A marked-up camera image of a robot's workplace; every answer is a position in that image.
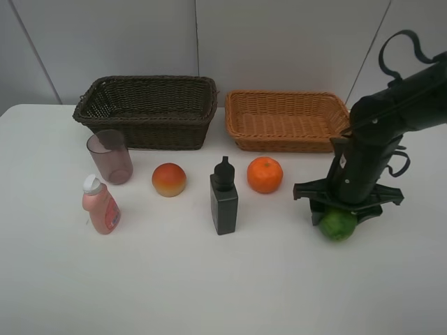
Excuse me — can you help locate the black square dropper bottle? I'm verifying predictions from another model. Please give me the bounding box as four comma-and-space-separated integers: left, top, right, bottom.
210, 156, 238, 235

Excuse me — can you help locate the orange tangerine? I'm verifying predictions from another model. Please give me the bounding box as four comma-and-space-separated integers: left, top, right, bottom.
247, 157, 284, 194

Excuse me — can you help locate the dark brown wicker basket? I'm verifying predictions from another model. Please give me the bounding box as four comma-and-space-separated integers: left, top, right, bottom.
73, 75, 217, 151

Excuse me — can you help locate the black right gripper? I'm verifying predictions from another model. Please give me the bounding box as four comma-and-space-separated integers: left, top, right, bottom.
293, 136, 404, 226

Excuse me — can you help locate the green lime fruit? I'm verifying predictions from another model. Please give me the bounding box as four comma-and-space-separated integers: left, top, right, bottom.
318, 207, 358, 241

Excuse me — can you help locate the pink bottle with white cap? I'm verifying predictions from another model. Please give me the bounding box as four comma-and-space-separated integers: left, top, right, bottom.
82, 174, 121, 235

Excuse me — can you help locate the light orange wicker basket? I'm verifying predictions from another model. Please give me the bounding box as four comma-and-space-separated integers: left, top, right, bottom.
225, 90, 349, 153

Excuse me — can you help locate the translucent purple plastic cup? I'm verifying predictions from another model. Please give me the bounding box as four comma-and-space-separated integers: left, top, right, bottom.
87, 129, 133, 185

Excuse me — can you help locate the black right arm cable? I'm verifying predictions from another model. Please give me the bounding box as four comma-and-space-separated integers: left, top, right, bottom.
379, 29, 447, 82

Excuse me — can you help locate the red-orange peach fruit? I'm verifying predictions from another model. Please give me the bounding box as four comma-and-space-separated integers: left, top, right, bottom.
152, 163, 186, 198

